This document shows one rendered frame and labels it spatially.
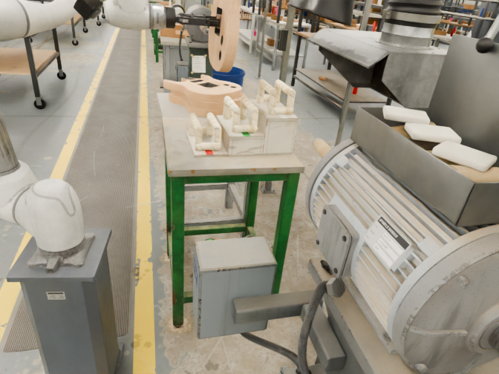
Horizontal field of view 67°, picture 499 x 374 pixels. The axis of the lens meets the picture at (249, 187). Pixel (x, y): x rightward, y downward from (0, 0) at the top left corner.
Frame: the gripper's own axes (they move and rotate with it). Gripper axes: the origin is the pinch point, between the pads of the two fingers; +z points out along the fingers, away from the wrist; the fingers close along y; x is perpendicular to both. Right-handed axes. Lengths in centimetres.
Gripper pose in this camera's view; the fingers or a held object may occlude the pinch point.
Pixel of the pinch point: (217, 21)
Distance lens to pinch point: 162.3
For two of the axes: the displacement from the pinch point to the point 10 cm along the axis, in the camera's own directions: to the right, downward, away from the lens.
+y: 2.8, 4.9, -8.2
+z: 9.5, -0.5, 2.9
